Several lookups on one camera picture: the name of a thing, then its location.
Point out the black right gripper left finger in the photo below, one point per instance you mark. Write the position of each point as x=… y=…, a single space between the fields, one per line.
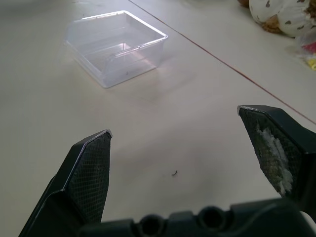
x=84 y=177

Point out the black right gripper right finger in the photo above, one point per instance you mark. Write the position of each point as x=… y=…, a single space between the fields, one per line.
x=276 y=148

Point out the clear plastic square container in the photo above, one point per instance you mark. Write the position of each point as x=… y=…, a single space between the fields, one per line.
x=116 y=47

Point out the clear bag with coloured pieces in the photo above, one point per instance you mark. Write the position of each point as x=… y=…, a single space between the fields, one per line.
x=304 y=50

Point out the white spotted plush toy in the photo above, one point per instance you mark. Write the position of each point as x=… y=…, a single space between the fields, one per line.
x=279 y=14

